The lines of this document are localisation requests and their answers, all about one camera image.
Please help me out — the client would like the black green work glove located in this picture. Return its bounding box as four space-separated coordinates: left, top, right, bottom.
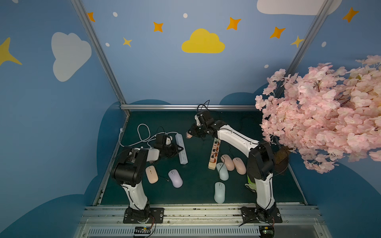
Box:
245 177 257 193

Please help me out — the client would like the cream red power strip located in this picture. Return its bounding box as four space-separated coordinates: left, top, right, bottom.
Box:
208 138 221 170

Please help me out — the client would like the beige pink wireless mouse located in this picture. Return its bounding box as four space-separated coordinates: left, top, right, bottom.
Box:
145 166 158 184

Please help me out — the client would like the purple wireless mouse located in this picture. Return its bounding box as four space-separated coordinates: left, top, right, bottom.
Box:
168 169 183 188

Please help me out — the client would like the white power strip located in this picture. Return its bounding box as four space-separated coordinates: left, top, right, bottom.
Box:
175 133 188 165

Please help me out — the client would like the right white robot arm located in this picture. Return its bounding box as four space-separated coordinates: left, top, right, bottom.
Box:
188 111 276 212

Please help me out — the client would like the black power strip cable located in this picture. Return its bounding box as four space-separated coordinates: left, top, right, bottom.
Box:
196 99 212 113

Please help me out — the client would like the light green wireless mouse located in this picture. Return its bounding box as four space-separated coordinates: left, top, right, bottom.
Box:
214 182 226 204

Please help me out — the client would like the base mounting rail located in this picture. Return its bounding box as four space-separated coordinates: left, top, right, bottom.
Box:
74 203 331 238

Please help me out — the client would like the pink cherry blossom tree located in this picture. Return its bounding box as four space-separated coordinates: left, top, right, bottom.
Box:
256 55 381 174

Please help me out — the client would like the pink mouse near strip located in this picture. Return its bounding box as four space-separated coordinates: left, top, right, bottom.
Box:
220 154 235 171

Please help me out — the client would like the aluminium frame rail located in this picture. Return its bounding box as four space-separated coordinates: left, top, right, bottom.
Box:
120 104 257 111

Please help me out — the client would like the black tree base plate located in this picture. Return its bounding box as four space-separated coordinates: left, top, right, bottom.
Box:
274 149 289 174

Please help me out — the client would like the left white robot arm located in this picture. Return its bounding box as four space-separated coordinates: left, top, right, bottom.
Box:
110 132 186 212

